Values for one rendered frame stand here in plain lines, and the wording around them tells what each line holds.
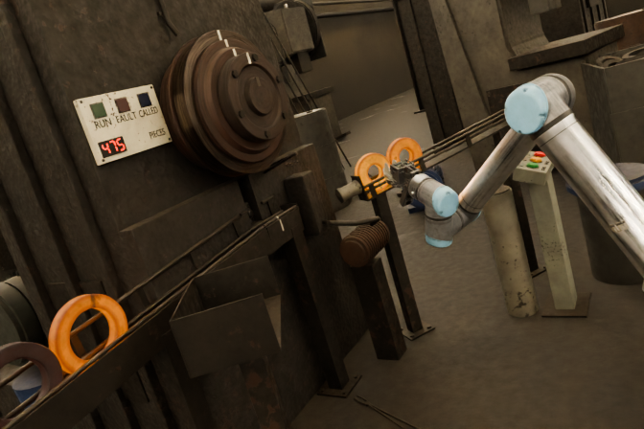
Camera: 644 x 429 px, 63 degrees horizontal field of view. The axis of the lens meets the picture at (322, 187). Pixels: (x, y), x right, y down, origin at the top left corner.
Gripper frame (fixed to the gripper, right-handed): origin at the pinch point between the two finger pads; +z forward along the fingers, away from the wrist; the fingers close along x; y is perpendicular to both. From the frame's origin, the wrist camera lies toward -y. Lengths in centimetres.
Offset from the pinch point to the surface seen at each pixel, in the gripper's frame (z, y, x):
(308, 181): 8.5, 2.9, 28.6
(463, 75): 160, -39, -171
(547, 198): -34, -15, -46
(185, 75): 1, 54, 63
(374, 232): -5.1, -20.2, 11.1
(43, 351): -48, 17, 116
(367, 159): 10.8, 1.7, 1.6
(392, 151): 10.6, 1.2, -10.0
